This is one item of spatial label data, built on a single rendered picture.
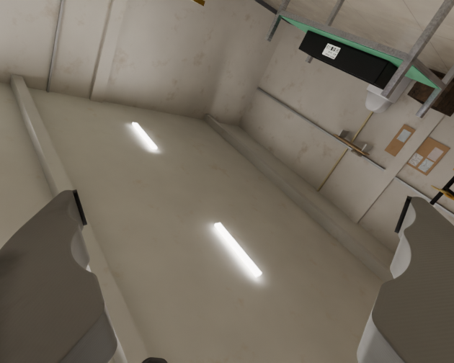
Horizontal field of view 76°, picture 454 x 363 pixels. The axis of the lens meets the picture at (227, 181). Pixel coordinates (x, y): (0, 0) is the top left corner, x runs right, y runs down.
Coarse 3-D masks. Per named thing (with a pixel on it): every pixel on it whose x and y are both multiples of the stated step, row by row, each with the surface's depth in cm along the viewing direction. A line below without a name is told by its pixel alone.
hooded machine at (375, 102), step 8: (408, 80) 730; (368, 88) 761; (376, 88) 748; (400, 88) 731; (368, 96) 765; (376, 96) 751; (392, 96) 732; (368, 104) 765; (376, 104) 751; (384, 104) 750; (376, 112) 786
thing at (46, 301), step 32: (64, 192) 11; (32, 224) 9; (64, 224) 9; (0, 256) 8; (32, 256) 8; (64, 256) 8; (0, 288) 7; (32, 288) 7; (64, 288) 7; (96, 288) 7; (0, 320) 7; (32, 320) 7; (64, 320) 6; (96, 320) 6; (0, 352) 6; (32, 352) 6; (64, 352) 6; (96, 352) 7
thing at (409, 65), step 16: (288, 0) 170; (448, 0) 108; (288, 16) 167; (272, 32) 178; (320, 32) 159; (336, 32) 143; (432, 32) 112; (368, 48) 132; (384, 48) 125; (416, 48) 115; (400, 64) 131; (416, 64) 120; (400, 80) 121; (416, 80) 153; (432, 80) 134; (448, 80) 141; (384, 96) 123; (432, 96) 146
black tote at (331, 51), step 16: (304, 48) 174; (320, 48) 166; (336, 48) 158; (352, 48) 150; (336, 64) 157; (352, 64) 150; (368, 64) 144; (384, 64) 138; (368, 80) 143; (384, 80) 143
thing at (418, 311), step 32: (416, 224) 9; (448, 224) 9; (416, 256) 8; (448, 256) 8; (384, 288) 7; (416, 288) 7; (448, 288) 7; (384, 320) 6; (416, 320) 6; (448, 320) 6; (384, 352) 6; (416, 352) 6; (448, 352) 6
